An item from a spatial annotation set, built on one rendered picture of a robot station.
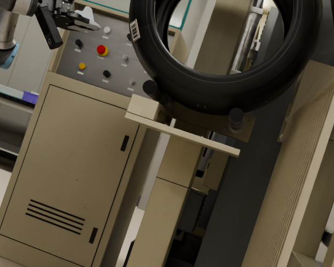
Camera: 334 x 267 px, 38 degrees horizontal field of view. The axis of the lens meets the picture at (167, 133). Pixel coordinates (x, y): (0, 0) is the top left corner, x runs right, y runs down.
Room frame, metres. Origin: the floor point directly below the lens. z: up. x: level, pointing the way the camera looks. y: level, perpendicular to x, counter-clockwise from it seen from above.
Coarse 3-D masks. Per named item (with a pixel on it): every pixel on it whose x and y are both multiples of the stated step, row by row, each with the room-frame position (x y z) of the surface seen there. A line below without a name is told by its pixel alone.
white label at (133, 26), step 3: (135, 21) 1.49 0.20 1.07; (129, 24) 1.52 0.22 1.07; (132, 24) 1.51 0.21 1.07; (135, 24) 1.50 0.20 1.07; (132, 27) 1.51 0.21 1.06; (135, 27) 1.50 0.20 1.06; (132, 30) 1.51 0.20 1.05; (135, 30) 1.50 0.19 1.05; (138, 30) 1.49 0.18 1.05; (132, 33) 1.52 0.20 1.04; (135, 33) 1.50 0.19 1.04; (138, 33) 1.49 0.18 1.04; (132, 36) 1.52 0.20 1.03; (135, 36) 1.50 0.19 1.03; (138, 36) 1.49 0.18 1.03; (135, 39) 1.51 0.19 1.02
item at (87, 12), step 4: (84, 8) 1.40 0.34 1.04; (88, 8) 1.40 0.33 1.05; (76, 12) 1.38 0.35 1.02; (80, 12) 1.38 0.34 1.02; (84, 12) 1.39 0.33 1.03; (88, 12) 1.40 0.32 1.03; (92, 12) 1.41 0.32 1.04; (84, 16) 1.39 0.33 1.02; (88, 16) 1.40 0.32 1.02; (92, 16) 1.41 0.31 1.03; (76, 20) 1.36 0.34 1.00; (92, 20) 1.40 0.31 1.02; (76, 24) 1.39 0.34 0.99; (80, 24) 1.39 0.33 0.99; (84, 24) 1.39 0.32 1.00; (88, 24) 1.39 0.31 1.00; (92, 24) 1.39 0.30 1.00; (96, 24) 1.41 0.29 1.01; (92, 28) 1.41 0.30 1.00; (96, 28) 1.42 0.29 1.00; (100, 28) 1.43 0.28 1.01
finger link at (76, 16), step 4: (68, 12) 1.34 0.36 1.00; (72, 12) 1.35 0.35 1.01; (68, 16) 1.34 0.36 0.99; (72, 16) 1.34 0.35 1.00; (76, 16) 1.35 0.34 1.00; (80, 16) 1.36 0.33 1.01; (72, 20) 1.36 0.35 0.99; (80, 20) 1.36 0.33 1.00; (84, 20) 1.37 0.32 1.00; (88, 20) 1.38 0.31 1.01
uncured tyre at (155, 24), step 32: (160, 0) 1.75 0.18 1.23; (288, 0) 1.70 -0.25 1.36; (320, 0) 1.45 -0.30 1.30; (160, 32) 1.76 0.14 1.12; (288, 32) 1.41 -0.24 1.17; (160, 64) 1.47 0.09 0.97; (288, 64) 1.42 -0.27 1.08; (192, 96) 1.48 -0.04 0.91; (224, 96) 1.45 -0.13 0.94; (256, 96) 1.45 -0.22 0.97
